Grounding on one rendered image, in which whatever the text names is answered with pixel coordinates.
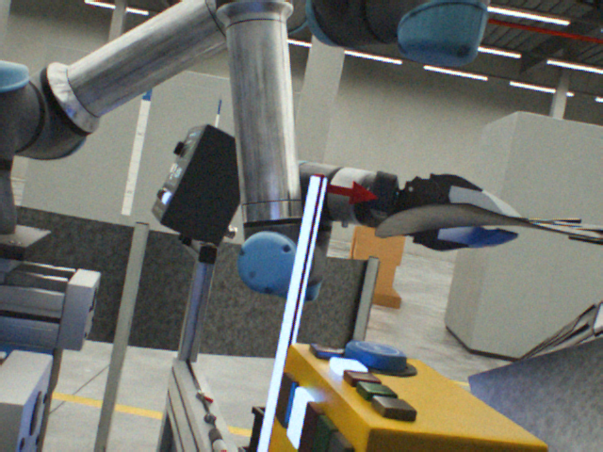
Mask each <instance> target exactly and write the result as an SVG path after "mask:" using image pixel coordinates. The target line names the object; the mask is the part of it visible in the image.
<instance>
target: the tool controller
mask: <svg viewBox="0 0 603 452"><path fill-rule="evenodd" d="M173 153H175V154H177V156H176V160H175V162H174V164H173V166H172V168H171V169H170V171H169V174H168V176H167V178H166V180H165V182H164V185H163V186H164V187H165V189H167V190H169V192H170V191H171V192H172V194H171V196H170V197H169V199H168V201H167V204H166V206H165V205H164V202H161V201H160V200H159V199H158V197H157V199H155V202H154V205H153V207H152V210H151V212H152V214H153V215H154V216H155V218H157V220H158V221H159V223H160V224H161V225H162V226H165V227H167V228H169V229H172V230H174V231H176V232H178V233H180V234H179V236H178V240H180V241H181V242H180V243H182V244H184V245H187V246H189V247H190V245H191V241H192V239H193V240H195V241H202V242H204V243H212V244H214V245H217V246H218V247H219V246H220V243H221V242H222V240H224V238H225V237H226V238H229V239H232V240H233V239H234V238H235V236H236V231H237V228H235V227H234V226H232V225H230V223H232V221H233V218H234V216H235V214H236V211H237V210H238V207H239V206H240V202H241V200H240V190H239V178H238V165H237V154H236V137H235V136H233V135H230V134H228V133H226V132H224V131H222V130H220V129H219V128H216V127H215V126H214V125H213V124H211V123H207V124H204V125H199V127H196V128H192V129H190V130H189V132H188V135H187V137H186V138H185V140H184V143H183V142H182V141H181V140H179V141H177V144H176V146H175V148H174V150H173ZM178 159H181V160H180V163H179V165H178V167H177V169H176V171H175V173H174V175H173V177H172V179H171V180H170V182H169V183H167V182H168V180H169V178H170V176H171V174H172V172H173V170H174V167H175V165H176V163H177V161H178ZM163 186H162V189H163Z"/></svg>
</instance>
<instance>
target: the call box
mask: <svg viewBox="0 0 603 452"><path fill-rule="evenodd" d="M308 348H309V345H308V344H302V343H295V344H290V347H289V349H288V351H287V355H286V360H285V370H284V372H290V373H292V374H293V377H295V378H296V379H297V380H298V381H299V382H300V387H301V388H304V389H305V391H306V392H307V393H308V394H310V395H311V397H312V398H314V400H315V401H316V402H317V403H318V405H319V406H320V407H321V409H322V410H323V411H324V412H326V414H327V415H328V416H329V417H330V418H331V420H332V421H333V423H334V424H335V425H336V426H337V428H338V429H340V431H341V433H343V435H344V436H345V437H346V438H347V439H348V440H349V442H350V443H351V444H352V445H354V448H355V452H549V450H548V445H546V444H545V443H544V442H542V441H541V440H539V439H538V438H536V437H534V435H532V434H531V433H529V432H528V431H526V430H525V429H523V428H521V427H520V426H518V425H517V424H516V423H515V422H514V421H512V420H510V419H508V418H507V417H505V416H503V415H502V414H500V413H499V412H497V411H496V410H494V409H493V408H491V407H490V406H488V405H487V404H485V403H483V402H481V401H480V400H478V398H477V397H475V396H474V395H472V394H470V393H469V392H467V391H466V390H464V389H463V388H461V387H460V386H459V385H457V384H456V383H454V382H452V381H451V380H449V379H447V378H446V377H443V376H442V375H440V374H439V373H437V371H436V370H434V369H433V368H431V367H430V366H427V365H426V364H424V363H423V362H421V361H420V360H412V358H408V360H407V364H406V369H405V370H387V369H380V368H375V367H371V366H366V365H363V367H365V368H366V369H367V372H372V373H373V374H374V376H375V377H377V378H378V379H379V380H380V381H381V382H382V384H386V385H387V386H389V387H390V388H391V390H392V391H394V392H395V393H396V394H397V395H398V398H402V399H404V400H406V401H407V403H408V404H409V405H410V406H412V407H413V408H415V409H416V410H417V415H416V420H415V421H406V420H397V419H388V418H383V417H382V416H381V415H380V414H379V413H378V412H377V411H376V410H375V409H374V408H373V407H372V405H371V403H372V402H370V401H365V400H364V399H363V398H362V397H361V396H360V395H359V394H358V393H357V392H356V387H351V386H349V385H348V384H347V383H346V382H345V381H344V380H343V378H342V376H338V374H337V373H336V372H335V371H334V370H333V369H332V368H331V367H330V362H331V360H324V359H318V358H316V357H315V356H314V355H313V354H312V353H311V352H309V351H308ZM287 432H288V428H283V427H282V425H281V424H280V422H278V421H277V418H276V417H275V416H274V423H273V428H272V432H271V438H270V443H269V452H298V449H297V448H296V447H295V445H294V444H293V443H292V442H291V441H290V439H289V438H288V436H287Z"/></svg>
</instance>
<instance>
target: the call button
mask: <svg viewBox="0 0 603 452"><path fill-rule="evenodd" d="M349 340H350V339H349ZM345 357H346V358H348V359H350V361H356V362H358V363H360V364H362V365H366V366H371V367H375V368H380V369H387V370H405V369H406V364H407V360H408V356H406V354H405V353H404V352H403V351H400V350H398V349H395V348H393V347H391V346H388V345H387V344H380V343H375V342H369V341H358V340H350V342H349V343H347V346H346V351H345Z"/></svg>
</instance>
